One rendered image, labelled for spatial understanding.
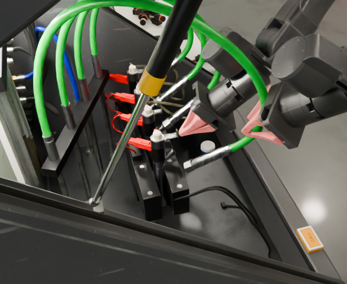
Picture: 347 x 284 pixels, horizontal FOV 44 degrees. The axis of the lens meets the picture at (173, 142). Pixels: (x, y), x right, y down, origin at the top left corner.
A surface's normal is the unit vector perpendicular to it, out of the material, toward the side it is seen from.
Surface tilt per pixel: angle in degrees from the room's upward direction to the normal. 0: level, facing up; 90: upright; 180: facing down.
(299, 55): 53
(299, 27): 71
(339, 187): 0
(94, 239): 90
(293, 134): 45
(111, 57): 90
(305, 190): 0
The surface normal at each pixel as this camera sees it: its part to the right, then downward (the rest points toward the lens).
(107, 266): 0.27, 0.66
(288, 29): 0.27, 0.41
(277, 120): 0.54, -0.22
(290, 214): -0.03, -0.73
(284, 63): -0.81, -0.39
